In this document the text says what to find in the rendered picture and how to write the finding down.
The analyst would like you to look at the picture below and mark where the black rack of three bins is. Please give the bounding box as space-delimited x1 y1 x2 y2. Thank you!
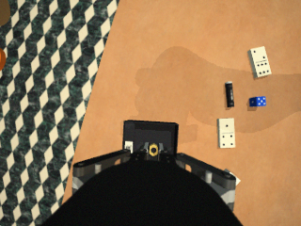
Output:
122 120 179 156

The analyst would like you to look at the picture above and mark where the cream domino tile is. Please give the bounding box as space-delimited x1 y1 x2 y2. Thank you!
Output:
217 118 235 148
247 46 272 78

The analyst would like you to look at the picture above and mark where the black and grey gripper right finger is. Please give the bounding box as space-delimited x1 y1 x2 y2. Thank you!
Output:
157 143 236 212

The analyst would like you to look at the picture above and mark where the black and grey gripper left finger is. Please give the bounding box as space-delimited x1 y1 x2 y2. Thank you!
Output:
72 142 150 193

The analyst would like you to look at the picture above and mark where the yellow hex nut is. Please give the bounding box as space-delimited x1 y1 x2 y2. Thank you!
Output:
150 143 158 156

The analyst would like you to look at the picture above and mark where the black aaa battery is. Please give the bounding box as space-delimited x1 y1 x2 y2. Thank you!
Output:
225 82 234 107

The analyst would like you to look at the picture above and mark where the blue die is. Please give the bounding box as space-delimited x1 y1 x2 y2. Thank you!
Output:
249 96 266 107

